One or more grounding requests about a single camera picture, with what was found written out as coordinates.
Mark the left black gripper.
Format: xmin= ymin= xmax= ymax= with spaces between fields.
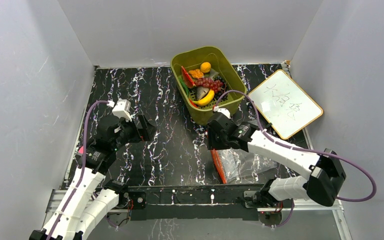
xmin=112 ymin=114 xmax=157 ymax=151

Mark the clear zip bag orange zipper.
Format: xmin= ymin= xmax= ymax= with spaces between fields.
xmin=210 ymin=149 xmax=278 ymax=184

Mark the grey toy fish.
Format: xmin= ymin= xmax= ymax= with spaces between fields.
xmin=195 ymin=86 xmax=210 ymax=101

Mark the red toy grape bunch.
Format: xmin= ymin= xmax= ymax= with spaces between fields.
xmin=194 ymin=76 xmax=217 ymax=90

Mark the orange toy fruit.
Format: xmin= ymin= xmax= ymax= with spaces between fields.
xmin=199 ymin=62 xmax=212 ymax=74

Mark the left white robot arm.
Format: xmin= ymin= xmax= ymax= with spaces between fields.
xmin=29 ymin=114 xmax=156 ymax=240

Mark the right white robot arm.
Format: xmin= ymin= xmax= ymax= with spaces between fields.
xmin=206 ymin=113 xmax=346 ymax=208

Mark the pink red eraser block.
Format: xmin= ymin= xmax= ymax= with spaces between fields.
xmin=77 ymin=146 xmax=84 ymax=156

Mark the black toy grape bunch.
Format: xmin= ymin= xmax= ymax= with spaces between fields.
xmin=213 ymin=76 xmax=227 ymax=100

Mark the yellow toy banana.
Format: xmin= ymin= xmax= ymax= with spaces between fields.
xmin=192 ymin=89 xmax=215 ymax=107

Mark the olive green plastic basket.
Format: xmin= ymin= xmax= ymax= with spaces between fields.
xmin=170 ymin=46 xmax=247 ymax=126

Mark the toy watermelon slice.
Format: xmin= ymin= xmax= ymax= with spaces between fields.
xmin=181 ymin=66 xmax=196 ymax=89

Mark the green toy vegetable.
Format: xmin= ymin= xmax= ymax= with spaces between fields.
xmin=179 ymin=76 xmax=190 ymax=98

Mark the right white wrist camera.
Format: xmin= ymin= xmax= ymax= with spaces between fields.
xmin=212 ymin=106 xmax=231 ymax=119

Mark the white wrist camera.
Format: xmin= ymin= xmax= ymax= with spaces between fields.
xmin=111 ymin=99 xmax=132 ymax=122
xmin=212 ymin=106 xmax=231 ymax=119

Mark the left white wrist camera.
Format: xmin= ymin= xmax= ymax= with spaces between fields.
xmin=111 ymin=99 xmax=132 ymax=122

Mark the small whiteboard wooden frame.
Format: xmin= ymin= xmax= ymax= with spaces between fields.
xmin=248 ymin=69 xmax=324 ymax=140

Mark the black metal base rail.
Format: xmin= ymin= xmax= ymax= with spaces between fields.
xmin=46 ymin=184 xmax=344 ymax=226

